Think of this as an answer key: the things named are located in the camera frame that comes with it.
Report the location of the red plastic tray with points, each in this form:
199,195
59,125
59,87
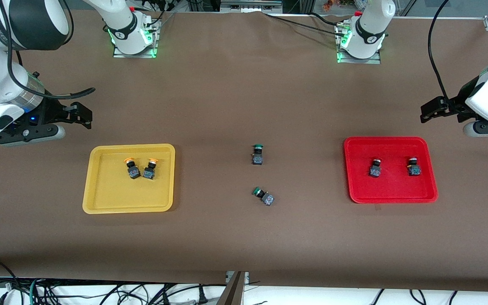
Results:
392,186

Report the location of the yellow push button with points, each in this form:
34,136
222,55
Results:
133,172
149,172

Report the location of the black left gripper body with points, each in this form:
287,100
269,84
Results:
460,103

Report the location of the aluminium profile bar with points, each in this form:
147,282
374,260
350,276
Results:
235,292

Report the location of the grey metal box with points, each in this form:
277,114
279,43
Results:
250,5

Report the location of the red push button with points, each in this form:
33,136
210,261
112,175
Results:
414,170
375,170

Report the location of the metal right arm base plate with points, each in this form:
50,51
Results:
153,40

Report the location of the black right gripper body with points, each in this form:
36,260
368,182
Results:
50,111

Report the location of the yellow plastic tray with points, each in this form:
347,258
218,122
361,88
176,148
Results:
112,195

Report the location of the black power plug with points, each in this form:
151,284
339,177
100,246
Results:
203,296

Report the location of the brown table cloth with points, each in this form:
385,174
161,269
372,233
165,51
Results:
244,97

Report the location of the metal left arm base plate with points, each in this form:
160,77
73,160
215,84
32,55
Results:
377,59

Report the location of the green push button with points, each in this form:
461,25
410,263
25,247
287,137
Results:
257,159
267,199

